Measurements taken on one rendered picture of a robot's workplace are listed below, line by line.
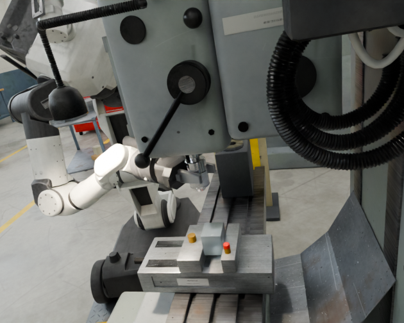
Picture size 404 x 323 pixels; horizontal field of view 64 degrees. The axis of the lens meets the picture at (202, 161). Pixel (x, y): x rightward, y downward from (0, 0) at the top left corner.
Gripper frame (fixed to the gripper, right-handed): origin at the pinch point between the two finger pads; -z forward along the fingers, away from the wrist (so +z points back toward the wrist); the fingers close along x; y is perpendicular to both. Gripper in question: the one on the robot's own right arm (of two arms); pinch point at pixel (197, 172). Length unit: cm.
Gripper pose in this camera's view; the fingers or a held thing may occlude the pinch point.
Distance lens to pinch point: 73.7
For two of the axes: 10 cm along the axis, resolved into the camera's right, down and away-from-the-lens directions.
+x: 5.7, -4.2, 7.1
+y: 1.7, 9.0, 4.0
